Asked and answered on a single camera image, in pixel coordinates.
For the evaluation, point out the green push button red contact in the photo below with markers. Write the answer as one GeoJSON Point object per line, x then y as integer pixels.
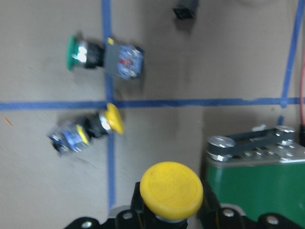
{"type": "Point", "coordinates": [125, 61]}

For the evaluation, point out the green conveyor belt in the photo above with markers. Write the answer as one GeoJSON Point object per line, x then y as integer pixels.
{"type": "Point", "coordinates": [261, 171]}

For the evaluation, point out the large yellow mushroom push button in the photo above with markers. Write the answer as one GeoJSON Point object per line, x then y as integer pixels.
{"type": "Point", "coordinates": [171, 193]}

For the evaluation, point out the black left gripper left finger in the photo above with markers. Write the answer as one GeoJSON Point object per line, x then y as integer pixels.
{"type": "Point", "coordinates": [137, 207]}

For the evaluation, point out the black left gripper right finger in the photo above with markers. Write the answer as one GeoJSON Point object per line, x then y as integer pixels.
{"type": "Point", "coordinates": [208, 213]}

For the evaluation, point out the small yellow push button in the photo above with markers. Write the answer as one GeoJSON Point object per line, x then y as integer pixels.
{"type": "Point", "coordinates": [72, 136]}

